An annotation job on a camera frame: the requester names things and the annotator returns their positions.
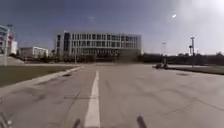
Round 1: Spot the large grey multi-storey building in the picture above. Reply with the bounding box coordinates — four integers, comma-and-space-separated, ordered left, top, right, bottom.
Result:
54, 30, 143, 64

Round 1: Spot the grey concrete road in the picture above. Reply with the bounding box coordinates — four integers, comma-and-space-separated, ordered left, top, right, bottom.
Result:
0, 63, 224, 128

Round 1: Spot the white painted line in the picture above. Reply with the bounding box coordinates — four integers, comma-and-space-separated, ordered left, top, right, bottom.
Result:
83, 69, 102, 128

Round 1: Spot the vehicle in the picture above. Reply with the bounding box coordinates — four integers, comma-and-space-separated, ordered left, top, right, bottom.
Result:
154, 58, 170, 70

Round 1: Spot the robot's own part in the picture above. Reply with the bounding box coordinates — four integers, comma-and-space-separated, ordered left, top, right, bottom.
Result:
136, 115, 148, 128
72, 118, 82, 128

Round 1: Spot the pale concrete kerb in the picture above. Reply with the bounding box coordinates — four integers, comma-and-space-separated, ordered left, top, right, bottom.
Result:
0, 65, 84, 98

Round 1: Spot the row of trees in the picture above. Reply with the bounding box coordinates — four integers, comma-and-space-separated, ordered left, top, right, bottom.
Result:
139, 51, 224, 66

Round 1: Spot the low pale building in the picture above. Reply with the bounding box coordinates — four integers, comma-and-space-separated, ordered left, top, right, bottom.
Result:
18, 46, 50, 60

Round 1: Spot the pole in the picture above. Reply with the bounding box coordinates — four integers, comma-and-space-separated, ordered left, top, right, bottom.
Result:
188, 35, 198, 68

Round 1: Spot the grass strip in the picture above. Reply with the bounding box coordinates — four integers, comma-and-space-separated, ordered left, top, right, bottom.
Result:
166, 64, 224, 76
0, 64, 79, 88

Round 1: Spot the building with red sign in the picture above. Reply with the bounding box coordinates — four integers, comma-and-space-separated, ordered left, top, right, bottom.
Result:
0, 24, 18, 66

